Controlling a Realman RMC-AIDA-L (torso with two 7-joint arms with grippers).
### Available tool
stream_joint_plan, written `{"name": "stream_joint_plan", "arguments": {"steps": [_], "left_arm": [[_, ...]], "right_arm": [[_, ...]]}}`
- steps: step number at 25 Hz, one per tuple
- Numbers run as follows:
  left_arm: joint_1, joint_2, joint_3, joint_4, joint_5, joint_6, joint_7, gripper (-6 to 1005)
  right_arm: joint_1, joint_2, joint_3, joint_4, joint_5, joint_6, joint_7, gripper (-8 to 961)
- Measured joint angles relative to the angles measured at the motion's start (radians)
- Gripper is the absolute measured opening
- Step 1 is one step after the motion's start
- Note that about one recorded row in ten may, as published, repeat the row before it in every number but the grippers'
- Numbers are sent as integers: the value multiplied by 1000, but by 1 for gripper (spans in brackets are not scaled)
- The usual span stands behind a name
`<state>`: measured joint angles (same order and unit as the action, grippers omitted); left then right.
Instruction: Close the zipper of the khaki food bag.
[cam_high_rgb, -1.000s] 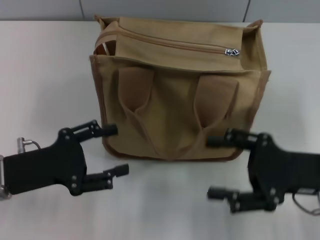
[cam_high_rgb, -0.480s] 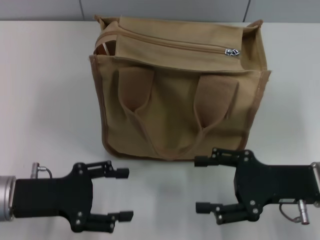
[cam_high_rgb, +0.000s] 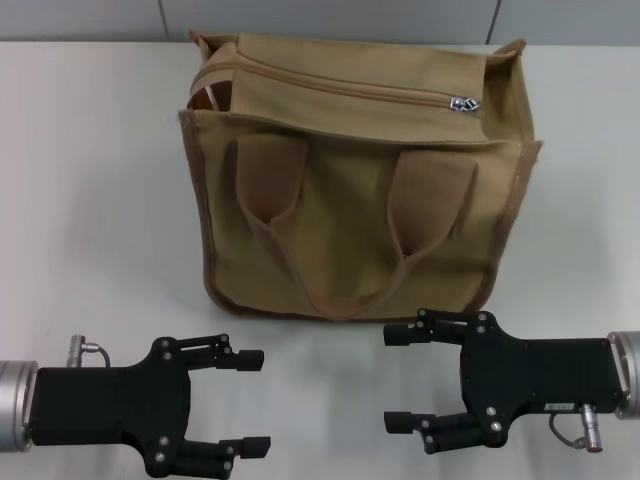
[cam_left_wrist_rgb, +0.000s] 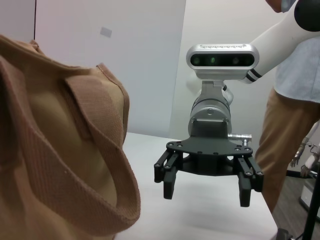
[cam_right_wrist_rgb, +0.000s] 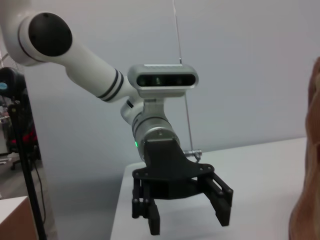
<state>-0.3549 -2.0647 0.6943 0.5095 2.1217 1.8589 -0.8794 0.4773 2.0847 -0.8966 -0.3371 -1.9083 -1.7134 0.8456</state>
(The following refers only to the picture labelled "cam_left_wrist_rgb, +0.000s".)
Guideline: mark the white box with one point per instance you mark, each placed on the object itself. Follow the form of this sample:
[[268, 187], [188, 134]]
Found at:
[[306, 195]]

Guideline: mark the khaki canvas food bag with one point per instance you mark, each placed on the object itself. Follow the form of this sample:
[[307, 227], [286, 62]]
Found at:
[[62, 125]]

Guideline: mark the person in blue shirt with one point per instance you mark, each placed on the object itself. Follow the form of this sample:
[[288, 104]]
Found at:
[[300, 75]]

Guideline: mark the skeletal robotic hand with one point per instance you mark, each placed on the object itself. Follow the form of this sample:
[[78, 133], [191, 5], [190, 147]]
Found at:
[[297, 157], [310, 162]]

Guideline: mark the black tripod stand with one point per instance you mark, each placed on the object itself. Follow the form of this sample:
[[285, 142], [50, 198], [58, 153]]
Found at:
[[311, 212]]

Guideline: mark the black equipment base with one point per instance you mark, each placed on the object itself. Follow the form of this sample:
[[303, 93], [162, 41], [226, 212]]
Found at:
[[283, 234]]

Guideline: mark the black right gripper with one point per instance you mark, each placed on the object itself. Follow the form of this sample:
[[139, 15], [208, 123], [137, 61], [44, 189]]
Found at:
[[210, 150]]

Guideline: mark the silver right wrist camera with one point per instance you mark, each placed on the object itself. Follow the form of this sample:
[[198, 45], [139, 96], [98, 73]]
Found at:
[[222, 60]]

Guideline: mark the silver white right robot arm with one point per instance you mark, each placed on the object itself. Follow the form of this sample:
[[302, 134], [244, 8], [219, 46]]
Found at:
[[275, 45]]

